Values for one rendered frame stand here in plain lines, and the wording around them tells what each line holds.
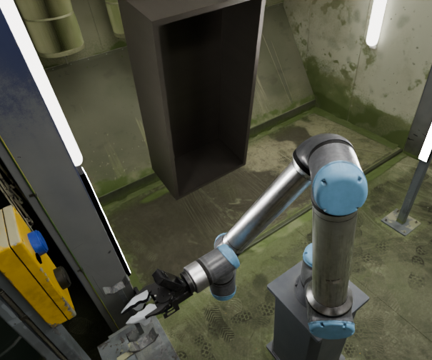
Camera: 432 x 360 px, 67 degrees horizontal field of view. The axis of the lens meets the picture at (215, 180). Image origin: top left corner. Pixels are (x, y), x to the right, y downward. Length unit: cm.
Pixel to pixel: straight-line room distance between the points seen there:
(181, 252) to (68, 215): 129
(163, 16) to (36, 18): 130
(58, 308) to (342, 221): 67
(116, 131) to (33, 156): 186
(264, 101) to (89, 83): 174
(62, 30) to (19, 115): 159
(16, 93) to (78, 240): 60
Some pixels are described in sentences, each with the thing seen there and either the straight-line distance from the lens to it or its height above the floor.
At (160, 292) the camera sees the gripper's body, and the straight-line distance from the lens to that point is 102.
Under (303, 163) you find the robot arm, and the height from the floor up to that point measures 140.
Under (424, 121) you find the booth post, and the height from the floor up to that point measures 39.
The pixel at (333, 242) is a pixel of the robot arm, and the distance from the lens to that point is 91.
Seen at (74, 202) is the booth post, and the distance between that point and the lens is 128.
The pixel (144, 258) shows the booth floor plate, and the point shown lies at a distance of 250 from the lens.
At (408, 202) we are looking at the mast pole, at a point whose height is 23.
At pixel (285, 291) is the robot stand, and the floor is 64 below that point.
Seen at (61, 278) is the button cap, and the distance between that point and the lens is 79.
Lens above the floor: 195
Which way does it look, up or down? 40 degrees down
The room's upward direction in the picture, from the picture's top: 7 degrees counter-clockwise
